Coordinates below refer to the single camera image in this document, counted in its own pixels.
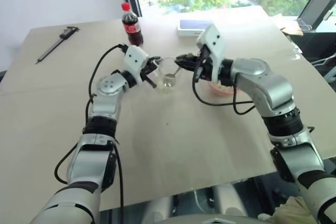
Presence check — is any beige cloth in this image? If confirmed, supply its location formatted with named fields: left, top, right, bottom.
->
left=258, top=195, right=319, bottom=224

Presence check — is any brown cardboard box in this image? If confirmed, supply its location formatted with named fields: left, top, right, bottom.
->
left=278, top=15, right=306, bottom=36

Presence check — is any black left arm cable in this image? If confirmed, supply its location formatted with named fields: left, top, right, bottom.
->
left=54, top=43, right=130, bottom=209

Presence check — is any black furniture beside table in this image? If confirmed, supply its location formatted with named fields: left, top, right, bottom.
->
left=288, top=30, right=336, bottom=84

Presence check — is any cola bottle with red cap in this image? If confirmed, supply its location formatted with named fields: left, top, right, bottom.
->
left=121, top=2, right=145, bottom=47

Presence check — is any white flat carton box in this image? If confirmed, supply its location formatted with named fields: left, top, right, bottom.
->
left=176, top=19, right=214, bottom=38

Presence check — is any metal spoon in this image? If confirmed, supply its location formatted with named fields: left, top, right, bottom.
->
left=165, top=66, right=183, bottom=79

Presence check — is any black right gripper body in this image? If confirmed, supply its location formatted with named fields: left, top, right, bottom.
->
left=193, top=48, right=214, bottom=82

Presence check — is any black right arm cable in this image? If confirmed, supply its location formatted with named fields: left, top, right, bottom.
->
left=192, top=58, right=257, bottom=115

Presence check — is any black vernier caliper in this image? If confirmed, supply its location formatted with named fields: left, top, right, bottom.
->
left=35, top=26, right=81, bottom=65

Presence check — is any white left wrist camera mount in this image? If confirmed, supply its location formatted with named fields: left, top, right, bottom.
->
left=122, top=45, right=150, bottom=86

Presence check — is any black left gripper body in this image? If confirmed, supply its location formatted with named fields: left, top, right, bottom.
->
left=140, top=57, right=159, bottom=82

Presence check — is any grey robot torso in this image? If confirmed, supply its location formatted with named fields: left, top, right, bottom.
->
left=141, top=182, right=263, bottom=224

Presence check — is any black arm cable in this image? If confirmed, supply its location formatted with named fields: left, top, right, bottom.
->
left=192, top=58, right=257, bottom=115
left=54, top=43, right=130, bottom=209

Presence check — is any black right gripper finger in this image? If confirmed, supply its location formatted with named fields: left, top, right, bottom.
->
left=176, top=54, right=198, bottom=62
left=174, top=59, right=197, bottom=72

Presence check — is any white cable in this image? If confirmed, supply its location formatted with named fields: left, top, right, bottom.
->
left=311, top=52, right=336, bottom=67

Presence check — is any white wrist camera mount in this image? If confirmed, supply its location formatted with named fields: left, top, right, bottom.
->
left=196, top=23, right=226, bottom=84
left=122, top=45, right=150, bottom=86

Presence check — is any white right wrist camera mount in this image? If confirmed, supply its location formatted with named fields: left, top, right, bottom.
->
left=196, top=23, right=226, bottom=84

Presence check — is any clear glass mug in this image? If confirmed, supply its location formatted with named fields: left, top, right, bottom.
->
left=154, top=57, right=184, bottom=96

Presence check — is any pink bowl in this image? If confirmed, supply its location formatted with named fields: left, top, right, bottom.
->
left=208, top=79, right=235, bottom=97

